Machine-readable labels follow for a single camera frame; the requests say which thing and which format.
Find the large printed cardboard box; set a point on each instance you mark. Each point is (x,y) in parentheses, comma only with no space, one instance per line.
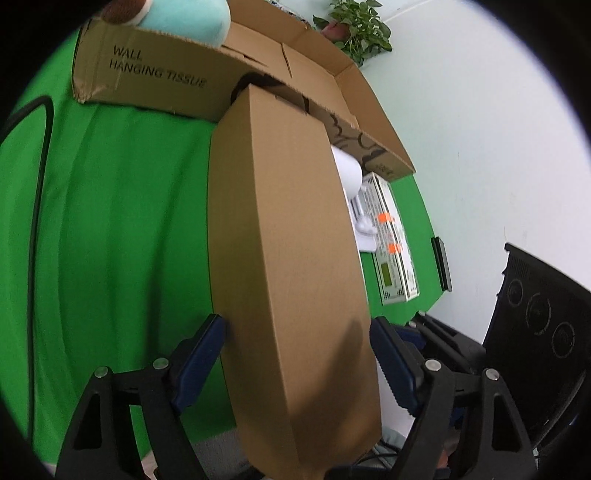
(152,78)

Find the teal plush toy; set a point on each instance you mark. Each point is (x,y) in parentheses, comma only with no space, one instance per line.
(194,18)

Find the green tablecloth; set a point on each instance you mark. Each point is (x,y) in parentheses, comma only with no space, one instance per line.
(115,230)

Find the narrow brown cardboard box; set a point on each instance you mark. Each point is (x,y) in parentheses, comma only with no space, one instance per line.
(286,277)

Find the white folding phone stand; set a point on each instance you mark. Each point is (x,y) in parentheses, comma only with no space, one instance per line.
(367,240)

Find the black chair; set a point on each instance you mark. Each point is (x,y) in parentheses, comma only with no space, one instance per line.
(540,323)

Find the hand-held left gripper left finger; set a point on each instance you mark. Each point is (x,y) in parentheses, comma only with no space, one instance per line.
(203,355)

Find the small flat black device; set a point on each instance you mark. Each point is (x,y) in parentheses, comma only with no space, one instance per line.
(442,265)

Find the white green medicine box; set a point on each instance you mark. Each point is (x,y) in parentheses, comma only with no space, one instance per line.
(392,277)

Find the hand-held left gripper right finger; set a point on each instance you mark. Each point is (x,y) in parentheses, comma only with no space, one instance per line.
(392,364)

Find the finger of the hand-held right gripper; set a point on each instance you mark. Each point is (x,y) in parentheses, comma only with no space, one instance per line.
(452,341)

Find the potted plant with pink pot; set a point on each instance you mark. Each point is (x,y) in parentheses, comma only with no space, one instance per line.
(364,32)

